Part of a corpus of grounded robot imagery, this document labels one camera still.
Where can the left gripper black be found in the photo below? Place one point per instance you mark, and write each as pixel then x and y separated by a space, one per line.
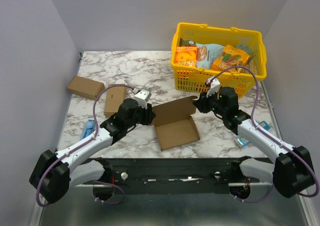
pixel 149 114

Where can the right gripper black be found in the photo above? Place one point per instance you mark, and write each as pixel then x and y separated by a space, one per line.
pixel 200 104

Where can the cardboard box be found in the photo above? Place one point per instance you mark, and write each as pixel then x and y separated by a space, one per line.
pixel 114 98
pixel 174 124
pixel 85 87

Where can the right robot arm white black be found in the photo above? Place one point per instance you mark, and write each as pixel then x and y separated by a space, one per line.
pixel 290 170

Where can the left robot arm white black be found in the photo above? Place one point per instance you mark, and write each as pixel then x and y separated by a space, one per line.
pixel 55 173

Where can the folded cardboard box upright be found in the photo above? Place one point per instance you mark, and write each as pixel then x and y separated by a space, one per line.
pixel 114 98

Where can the blue box left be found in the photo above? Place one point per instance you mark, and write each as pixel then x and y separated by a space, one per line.
pixel 89 128

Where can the blue box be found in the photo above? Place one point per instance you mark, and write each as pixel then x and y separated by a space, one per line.
pixel 89 128
pixel 242 142

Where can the orange Daddy snack box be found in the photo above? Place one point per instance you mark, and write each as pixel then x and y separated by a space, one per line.
pixel 186 56

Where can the blue box right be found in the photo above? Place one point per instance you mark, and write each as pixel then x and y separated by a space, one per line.
pixel 242 142

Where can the light blue snack bag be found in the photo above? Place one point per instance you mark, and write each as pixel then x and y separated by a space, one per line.
pixel 207 54

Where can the yellow plastic shopping basket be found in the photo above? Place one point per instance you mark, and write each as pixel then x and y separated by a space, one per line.
pixel 193 79

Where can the orange snack bag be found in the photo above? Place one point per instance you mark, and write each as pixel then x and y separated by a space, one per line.
pixel 230 59

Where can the dark brown snack packet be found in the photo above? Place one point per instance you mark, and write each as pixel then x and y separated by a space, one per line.
pixel 186 43

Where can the green scouring pad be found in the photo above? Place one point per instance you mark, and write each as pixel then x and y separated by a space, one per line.
pixel 245 48

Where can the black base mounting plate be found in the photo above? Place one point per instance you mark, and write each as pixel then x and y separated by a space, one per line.
pixel 168 176

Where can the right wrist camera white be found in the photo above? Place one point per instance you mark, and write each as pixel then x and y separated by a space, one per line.
pixel 213 85

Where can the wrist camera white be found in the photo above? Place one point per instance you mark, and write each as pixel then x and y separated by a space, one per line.
pixel 142 97
pixel 213 85

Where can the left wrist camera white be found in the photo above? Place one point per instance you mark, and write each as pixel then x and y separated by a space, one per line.
pixel 142 97

